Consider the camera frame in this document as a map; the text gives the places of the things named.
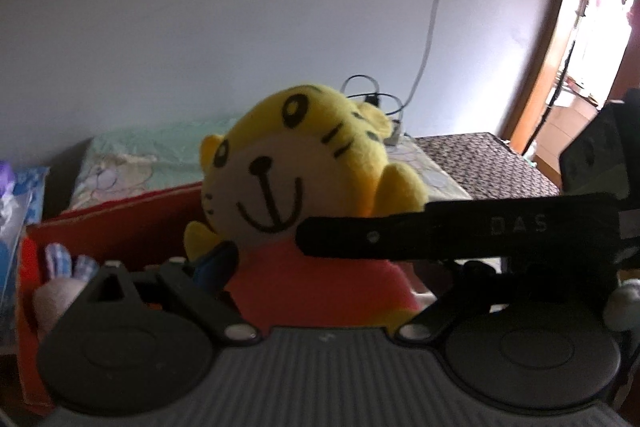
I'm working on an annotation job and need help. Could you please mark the pink bunny plush checkered ears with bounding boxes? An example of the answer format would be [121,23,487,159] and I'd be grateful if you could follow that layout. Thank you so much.
[32,243,101,339]

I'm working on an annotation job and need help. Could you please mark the yellow tiger plush toy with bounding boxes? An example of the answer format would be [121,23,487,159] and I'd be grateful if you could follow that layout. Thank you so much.
[184,82,432,333]

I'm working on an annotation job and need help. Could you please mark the red cardboard box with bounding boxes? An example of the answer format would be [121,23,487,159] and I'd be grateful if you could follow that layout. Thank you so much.
[17,184,211,409]

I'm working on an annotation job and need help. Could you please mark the green printed bed sheet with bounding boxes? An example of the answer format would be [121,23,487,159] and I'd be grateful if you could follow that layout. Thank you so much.
[70,117,476,214]

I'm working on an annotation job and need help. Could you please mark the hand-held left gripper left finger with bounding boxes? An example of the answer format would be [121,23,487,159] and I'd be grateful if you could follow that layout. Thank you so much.
[91,241,263,348]

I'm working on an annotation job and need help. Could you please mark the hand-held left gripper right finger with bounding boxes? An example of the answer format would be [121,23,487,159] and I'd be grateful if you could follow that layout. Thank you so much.
[397,259,507,343]

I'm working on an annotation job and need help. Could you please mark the wooden door frame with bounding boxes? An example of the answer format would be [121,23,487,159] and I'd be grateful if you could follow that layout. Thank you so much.
[500,0,640,188]

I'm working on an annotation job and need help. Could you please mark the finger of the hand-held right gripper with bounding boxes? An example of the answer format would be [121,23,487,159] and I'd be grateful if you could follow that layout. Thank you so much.
[295,192,622,264]

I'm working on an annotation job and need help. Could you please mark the black cable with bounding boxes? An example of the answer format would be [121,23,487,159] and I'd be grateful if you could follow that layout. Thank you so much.
[341,74,407,118]

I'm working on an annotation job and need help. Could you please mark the blue printed plastic bag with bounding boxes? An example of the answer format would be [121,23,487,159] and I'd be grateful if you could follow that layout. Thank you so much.
[0,159,52,333]

